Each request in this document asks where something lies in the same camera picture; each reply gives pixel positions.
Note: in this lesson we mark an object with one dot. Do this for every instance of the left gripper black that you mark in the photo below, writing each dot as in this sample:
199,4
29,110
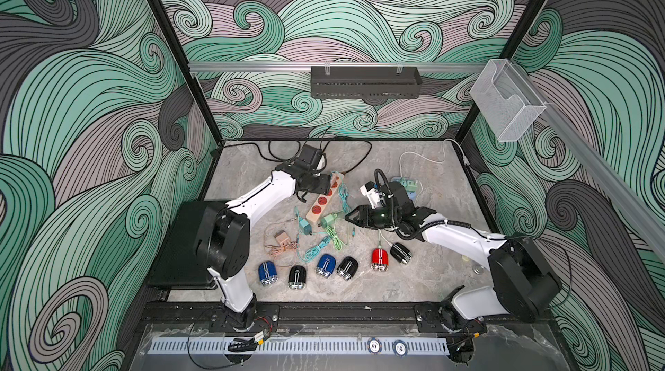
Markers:
324,185

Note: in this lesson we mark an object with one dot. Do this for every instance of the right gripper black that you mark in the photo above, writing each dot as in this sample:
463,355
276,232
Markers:
364,213

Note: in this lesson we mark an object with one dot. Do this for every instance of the beige power strip red sockets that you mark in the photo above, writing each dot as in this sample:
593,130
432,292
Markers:
323,201

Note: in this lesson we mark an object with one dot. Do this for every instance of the green USB charger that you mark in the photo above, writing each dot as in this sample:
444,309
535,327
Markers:
329,220

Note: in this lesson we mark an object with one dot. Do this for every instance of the teal USB charger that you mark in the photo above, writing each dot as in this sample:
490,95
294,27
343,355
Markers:
304,227

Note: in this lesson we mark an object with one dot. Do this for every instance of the pink USB charger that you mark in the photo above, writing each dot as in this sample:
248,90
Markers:
282,239

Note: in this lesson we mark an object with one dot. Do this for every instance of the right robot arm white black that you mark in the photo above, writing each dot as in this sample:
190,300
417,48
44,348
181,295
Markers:
523,282

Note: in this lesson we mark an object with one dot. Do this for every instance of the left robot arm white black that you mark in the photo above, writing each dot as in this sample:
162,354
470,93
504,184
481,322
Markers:
225,252

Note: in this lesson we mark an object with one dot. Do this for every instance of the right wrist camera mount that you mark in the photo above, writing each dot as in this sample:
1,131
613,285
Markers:
374,196

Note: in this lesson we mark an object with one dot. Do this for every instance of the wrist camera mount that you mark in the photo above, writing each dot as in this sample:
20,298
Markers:
309,158
374,196

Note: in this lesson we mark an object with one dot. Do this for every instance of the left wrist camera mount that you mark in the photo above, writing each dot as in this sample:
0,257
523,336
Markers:
309,158

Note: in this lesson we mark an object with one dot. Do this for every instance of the black wall shelf tray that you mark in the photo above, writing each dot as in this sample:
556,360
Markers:
373,85

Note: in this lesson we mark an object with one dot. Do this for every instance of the aluminium wall rail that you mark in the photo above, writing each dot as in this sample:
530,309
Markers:
265,66

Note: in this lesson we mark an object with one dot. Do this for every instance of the perforated white cable duct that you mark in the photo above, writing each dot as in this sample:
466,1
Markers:
382,345

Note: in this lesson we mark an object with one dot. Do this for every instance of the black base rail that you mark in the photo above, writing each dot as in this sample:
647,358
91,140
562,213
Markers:
289,317

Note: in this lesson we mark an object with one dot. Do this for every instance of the clear acrylic wall holder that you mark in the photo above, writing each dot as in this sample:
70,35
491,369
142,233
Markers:
508,99

